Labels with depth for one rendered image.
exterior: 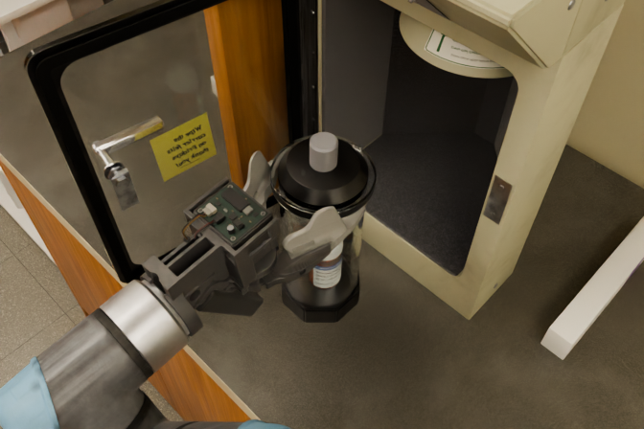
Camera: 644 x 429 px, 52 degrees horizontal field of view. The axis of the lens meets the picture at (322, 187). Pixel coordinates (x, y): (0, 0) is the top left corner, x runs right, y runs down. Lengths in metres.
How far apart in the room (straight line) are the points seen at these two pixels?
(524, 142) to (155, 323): 0.39
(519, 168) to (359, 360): 0.36
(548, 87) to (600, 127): 0.58
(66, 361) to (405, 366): 0.49
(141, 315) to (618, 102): 0.85
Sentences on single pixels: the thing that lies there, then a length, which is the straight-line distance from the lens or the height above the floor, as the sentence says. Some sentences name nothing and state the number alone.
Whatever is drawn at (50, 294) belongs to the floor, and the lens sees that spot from 2.22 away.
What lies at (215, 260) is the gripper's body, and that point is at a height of 1.29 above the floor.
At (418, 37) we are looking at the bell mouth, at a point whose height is 1.33.
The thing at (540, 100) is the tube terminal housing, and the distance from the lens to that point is 0.65.
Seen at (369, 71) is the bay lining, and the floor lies 1.17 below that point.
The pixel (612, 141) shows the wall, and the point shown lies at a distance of 1.22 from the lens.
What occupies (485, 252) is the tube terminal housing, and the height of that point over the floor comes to 1.10.
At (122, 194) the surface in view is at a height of 1.18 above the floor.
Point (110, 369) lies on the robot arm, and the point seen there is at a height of 1.27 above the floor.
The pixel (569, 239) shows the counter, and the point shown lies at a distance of 1.09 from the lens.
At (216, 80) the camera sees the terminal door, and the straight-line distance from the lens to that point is 0.78.
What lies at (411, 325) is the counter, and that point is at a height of 0.94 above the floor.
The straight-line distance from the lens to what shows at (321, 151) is 0.63.
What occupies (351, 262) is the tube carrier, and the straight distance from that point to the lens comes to 0.74.
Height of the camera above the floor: 1.77
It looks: 50 degrees down
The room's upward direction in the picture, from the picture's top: straight up
